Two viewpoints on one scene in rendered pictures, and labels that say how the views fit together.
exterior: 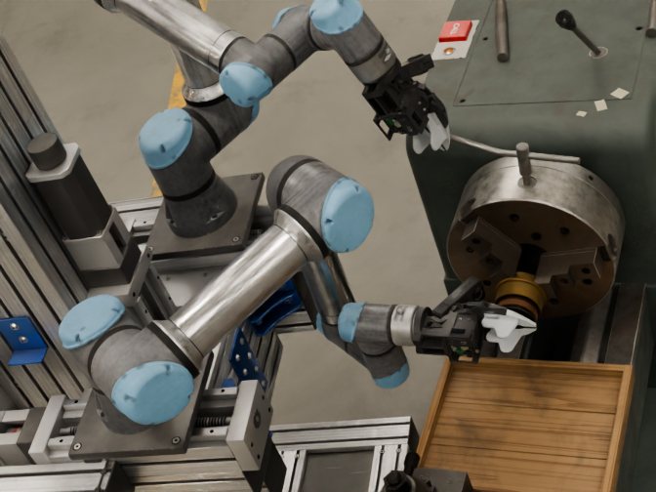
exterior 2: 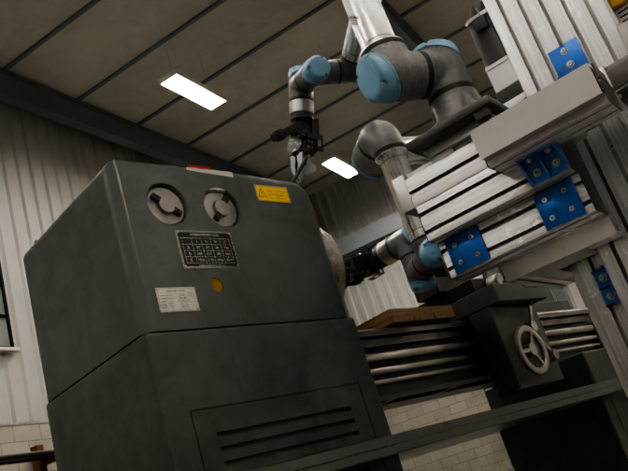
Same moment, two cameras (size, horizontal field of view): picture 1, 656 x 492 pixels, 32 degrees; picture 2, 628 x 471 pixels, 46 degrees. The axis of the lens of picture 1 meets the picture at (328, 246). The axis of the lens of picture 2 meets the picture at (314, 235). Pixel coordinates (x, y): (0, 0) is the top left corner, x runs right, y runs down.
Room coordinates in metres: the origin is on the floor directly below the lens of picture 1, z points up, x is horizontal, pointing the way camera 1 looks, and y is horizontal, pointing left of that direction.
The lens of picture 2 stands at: (3.61, 0.06, 0.47)
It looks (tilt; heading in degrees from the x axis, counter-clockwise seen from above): 19 degrees up; 189
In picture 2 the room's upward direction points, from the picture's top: 18 degrees counter-clockwise
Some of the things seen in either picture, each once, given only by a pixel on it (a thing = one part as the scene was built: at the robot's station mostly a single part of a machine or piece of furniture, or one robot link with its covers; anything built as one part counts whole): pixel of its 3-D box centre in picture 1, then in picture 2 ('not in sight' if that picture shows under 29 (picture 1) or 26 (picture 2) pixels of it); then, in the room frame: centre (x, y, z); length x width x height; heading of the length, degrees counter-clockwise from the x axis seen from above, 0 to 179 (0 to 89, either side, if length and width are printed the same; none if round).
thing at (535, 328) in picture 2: not in sight; (521, 345); (1.17, 0.19, 0.73); 0.27 x 0.12 x 0.27; 147
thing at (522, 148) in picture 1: (525, 170); not in sight; (1.57, -0.37, 1.26); 0.02 x 0.02 x 0.12
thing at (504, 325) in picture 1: (507, 326); not in sight; (1.40, -0.24, 1.10); 0.09 x 0.06 x 0.03; 56
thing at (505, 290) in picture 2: not in sight; (458, 321); (1.05, 0.03, 0.90); 0.53 x 0.30 x 0.06; 57
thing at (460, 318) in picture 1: (450, 331); (372, 263); (1.45, -0.15, 1.08); 0.12 x 0.09 x 0.08; 56
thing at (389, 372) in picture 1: (380, 353); (420, 270); (1.56, -0.01, 0.98); 0.11 x 0.08 x 0.11; 23
